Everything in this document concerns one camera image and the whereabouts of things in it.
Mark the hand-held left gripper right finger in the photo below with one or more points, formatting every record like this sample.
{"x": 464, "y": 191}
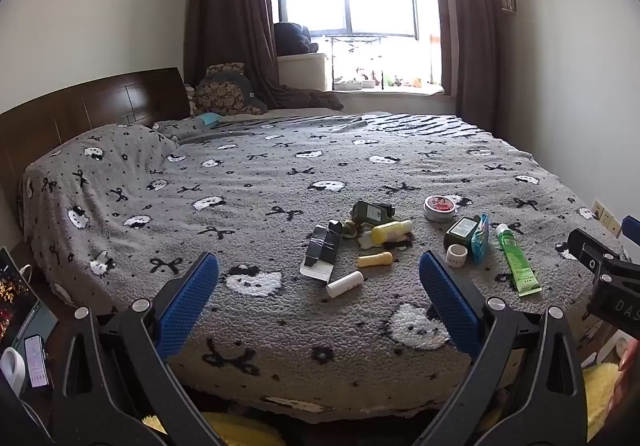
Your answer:
{"x": 447, "y": 301}

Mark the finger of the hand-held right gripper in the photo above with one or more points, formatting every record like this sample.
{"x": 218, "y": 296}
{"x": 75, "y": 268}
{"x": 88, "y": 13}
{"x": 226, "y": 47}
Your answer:
{"x": 595, "y": 251}

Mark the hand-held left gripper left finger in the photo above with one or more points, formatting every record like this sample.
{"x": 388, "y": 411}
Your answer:
{"x": 192, "y": 296}

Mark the blue packet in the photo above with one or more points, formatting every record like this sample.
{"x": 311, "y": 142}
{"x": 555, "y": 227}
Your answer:
{"x": 479, "y": 238}

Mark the green square bottle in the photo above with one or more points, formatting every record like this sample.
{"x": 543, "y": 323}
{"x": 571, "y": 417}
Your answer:
{"x": 462, "y": 231}

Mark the green tube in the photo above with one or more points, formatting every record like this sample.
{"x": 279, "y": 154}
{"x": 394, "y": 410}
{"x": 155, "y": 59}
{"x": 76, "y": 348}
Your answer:
{"x": 515, "y": 261}

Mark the small yellow tube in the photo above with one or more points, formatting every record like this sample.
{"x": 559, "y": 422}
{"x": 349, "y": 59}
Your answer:
{"x": 375, "y": 259}

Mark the pale yellow bottle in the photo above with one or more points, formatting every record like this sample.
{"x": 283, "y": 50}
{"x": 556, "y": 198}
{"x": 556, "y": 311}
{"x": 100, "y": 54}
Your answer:
{"x": 392, "y": 230}

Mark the round tin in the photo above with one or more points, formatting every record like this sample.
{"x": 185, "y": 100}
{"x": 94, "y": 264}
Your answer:
{"x": 440, "y": 207}

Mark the white paper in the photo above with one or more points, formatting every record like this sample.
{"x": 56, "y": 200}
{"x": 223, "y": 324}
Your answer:
{"x": 367, "y": 240}

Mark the small white bottle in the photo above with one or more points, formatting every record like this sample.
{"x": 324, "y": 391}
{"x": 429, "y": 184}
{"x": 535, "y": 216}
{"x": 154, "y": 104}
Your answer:
{"x": 345, "y": 283}

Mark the dark green bottle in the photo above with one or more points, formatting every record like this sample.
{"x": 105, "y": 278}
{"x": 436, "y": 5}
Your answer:
{"x": 372, "y": 212}

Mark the small green item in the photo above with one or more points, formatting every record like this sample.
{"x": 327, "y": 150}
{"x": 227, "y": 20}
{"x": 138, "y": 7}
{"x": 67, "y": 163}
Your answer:
{"x": 351, "y": 229}

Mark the black carton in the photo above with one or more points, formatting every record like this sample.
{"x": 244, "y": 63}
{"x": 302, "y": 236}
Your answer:
{"x": 322, "y": 251}

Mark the person's right hand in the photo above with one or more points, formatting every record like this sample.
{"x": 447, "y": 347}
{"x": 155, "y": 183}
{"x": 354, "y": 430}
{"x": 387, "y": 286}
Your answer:
{"x": 631, "y": 356}

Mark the blue object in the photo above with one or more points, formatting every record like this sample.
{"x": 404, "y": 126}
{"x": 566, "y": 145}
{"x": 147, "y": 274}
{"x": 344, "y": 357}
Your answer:
{"x": 631, "y": 226}

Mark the yellow fleece cloth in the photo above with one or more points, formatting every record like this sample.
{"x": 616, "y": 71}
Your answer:
{"x": 602, "y": 396}

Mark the grey cat print blanket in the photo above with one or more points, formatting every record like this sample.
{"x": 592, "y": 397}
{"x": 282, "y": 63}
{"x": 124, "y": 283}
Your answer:
{"x": 300, "y": 326}

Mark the smartphone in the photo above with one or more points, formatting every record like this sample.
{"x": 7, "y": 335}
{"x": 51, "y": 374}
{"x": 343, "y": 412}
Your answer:
{"x": 37, "y": 361}

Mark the teal paper item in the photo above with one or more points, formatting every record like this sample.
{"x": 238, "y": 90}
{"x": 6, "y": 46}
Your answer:
{"x": 207, "y": 119}

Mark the white rounded object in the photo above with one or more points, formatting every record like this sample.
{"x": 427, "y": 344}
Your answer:
{"x": 12, "y": 371}

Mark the cat print cushion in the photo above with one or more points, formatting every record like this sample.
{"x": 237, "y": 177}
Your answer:
{"x": 225, "y": 91}

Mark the dark wooden headboard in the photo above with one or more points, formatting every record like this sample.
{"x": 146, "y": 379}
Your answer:
{"x": 75, "y": 106}

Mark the row of windowsill figurines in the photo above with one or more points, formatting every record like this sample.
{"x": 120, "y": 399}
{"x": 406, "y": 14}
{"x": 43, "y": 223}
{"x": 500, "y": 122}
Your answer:
{"x": 395, "y": 81}

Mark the white storage box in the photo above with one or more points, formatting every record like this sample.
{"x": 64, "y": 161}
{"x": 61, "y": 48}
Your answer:
{"x": 302, "y": 71}

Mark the brown curtain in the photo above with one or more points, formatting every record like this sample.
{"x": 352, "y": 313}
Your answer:
{"x": 230, "y": 1}
{"x": 470, "y": 26}

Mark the dark cloth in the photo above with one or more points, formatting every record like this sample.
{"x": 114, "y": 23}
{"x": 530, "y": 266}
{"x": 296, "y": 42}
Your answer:
{"x": 295, "y": 39}

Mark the beige wall socket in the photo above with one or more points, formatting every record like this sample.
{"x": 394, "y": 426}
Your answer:
{"x": 611, "y": 222}
{"x": 599, "y": 208}

